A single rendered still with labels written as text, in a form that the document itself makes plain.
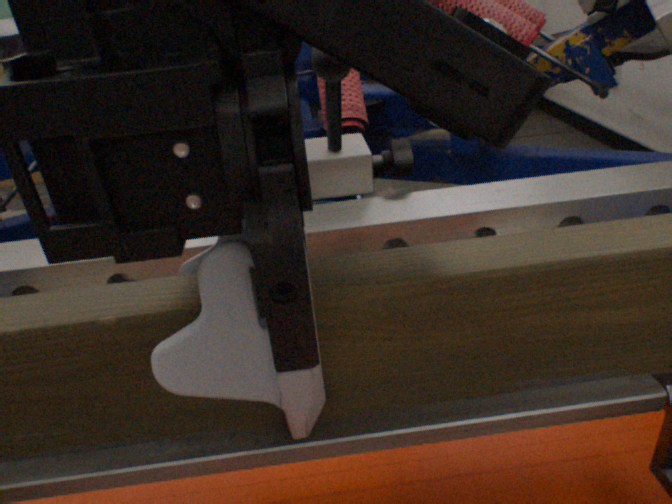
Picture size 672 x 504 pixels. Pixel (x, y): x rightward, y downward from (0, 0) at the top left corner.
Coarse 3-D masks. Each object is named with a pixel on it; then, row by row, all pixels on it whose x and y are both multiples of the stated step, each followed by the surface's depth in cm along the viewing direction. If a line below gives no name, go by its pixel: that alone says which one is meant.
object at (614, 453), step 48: (528, 432) 31; (576, 432) 31; (624, 432) 31; (336, 480) 29; (384, 480) 29; (432, 480) 29; (480, 480) 29; (528, 480) 28; (576, 480) 28; (624, 480) 28
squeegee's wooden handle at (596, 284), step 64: (384, 256) 21; (448, 256) 21; (512, 256) 20; (576, 256) 20; (640, 256) 20; (0, 320) 19; (64, 320) 19; (128, 320) 19; (192, 320) 19; (320, 320) 20; (384, 320) 20; (448, 320) 21; (512, 320) 21; (576, 320) 21; (640, 320) 22; (0, 384) 20; (64, 384) 20; (128, 384) 21; (384, 384) 22; (448, 384) 22; (512, 384) 23; (0, 448) 22; (64, 448) 22
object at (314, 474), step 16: (288, 464) 31; (304, 464) 31; (320, 464) 31; (176, 480) 30; (192, 480) 30; (208, 480) 30; (224, 480) 30; (240, 480) 30; (256, 480) 30; (272, 480) 30; (288, 480) 30; (304, 480) 30; (320, 480) 30; (64, 496) 30; (80, 496) 30; (96, 496) 30; (112, 496) 30; (128, 496) 30; (144, 496) 30; (160, 496) 30; (176, 496) 29; (192, 496) 29; (208, 496) 29; (224, 496) 29; (240, 496) 29; (256, 496) 29; (272, 496) 29; (288, 496) 29; (304, 496) 29; (320, 496) 29
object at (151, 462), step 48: (576, 384) 23; (624, 384) 23; (240, 432) 22; (288, 432) 22; (336, 432) 22; (384, 432) 21; (432, 432) 22; (480, 432) 22; (0, 480) 21; (48, 480) 21; (96, 480) 21; (144, 480) 21
